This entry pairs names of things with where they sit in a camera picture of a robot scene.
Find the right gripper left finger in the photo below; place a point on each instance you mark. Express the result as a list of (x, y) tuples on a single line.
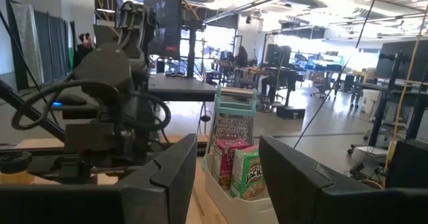
[(167, 184)]

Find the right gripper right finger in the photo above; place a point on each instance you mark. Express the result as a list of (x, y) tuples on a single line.
[(301, 190)]

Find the green mini cereal box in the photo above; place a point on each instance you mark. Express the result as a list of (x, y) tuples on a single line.
[(247, 177)]

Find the pink mini cereal box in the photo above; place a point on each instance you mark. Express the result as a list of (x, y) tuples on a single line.
[(224, 160)]

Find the black-lidded orange spice jar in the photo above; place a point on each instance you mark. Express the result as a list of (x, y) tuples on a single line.
[(15, 162)]

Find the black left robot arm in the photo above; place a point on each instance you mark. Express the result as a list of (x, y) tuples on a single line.
[(103, 67)]

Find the grey plastic bin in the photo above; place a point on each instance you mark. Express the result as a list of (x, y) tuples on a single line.
[(234, 210)]

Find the person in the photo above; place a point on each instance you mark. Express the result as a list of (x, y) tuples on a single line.
[(83, 48), (241, 55)]

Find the grey partition panels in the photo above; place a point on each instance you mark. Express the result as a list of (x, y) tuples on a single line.
[(40, 47)]

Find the black computer case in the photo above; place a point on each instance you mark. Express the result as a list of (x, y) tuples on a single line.
[(409, 164)]

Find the black monitor stand pole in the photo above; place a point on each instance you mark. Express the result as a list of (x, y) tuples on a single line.
[(191, 50)]

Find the black computer monitor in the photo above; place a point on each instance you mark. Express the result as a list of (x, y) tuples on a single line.
[(164, 20)]

